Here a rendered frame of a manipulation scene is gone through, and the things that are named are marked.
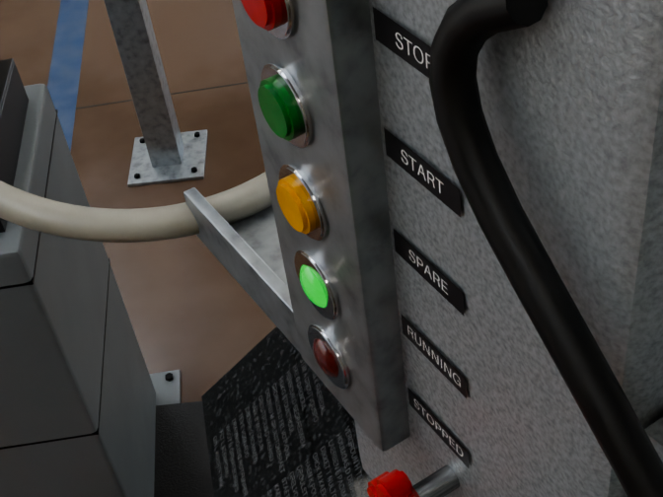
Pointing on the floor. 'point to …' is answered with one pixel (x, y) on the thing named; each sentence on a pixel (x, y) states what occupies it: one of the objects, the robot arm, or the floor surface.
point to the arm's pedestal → (69, 347)
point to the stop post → (153, 103)
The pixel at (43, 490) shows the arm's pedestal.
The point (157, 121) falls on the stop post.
